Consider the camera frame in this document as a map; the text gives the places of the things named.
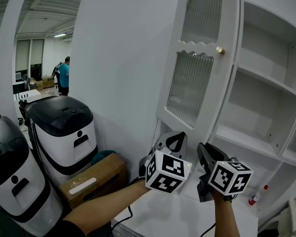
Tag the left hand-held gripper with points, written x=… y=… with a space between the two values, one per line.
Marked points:
x=167 y=171

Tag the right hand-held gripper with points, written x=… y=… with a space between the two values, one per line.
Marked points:
x=232 y=179

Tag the glass cabinet door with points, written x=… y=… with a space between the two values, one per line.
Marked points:
x=219 y=83

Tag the small brass metal cylinder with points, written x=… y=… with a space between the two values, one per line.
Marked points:
x=220 y=50

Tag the person's left forearm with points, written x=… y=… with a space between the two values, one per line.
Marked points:
x=101 y=206

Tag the person's right forearm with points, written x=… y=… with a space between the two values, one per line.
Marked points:
x=224 y=213

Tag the white cabinet with shelves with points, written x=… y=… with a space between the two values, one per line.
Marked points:
x=175 y=213

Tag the red-capped bottle with red label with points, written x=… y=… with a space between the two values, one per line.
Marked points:
x=256 y=196

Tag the dark green cushion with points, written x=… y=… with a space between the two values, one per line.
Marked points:
x=102 y=154

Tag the brown cardboard box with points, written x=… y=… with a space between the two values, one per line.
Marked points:
x=48 y=81
x=101 y=174
x=37 y=85

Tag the white and black robot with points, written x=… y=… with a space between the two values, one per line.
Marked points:
x=64 y=147
x=19 y=194

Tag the person's dark sleeve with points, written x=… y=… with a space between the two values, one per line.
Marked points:
x=71 y=229

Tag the ceiling strip light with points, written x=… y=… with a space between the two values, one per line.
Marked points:
x=60 y=35

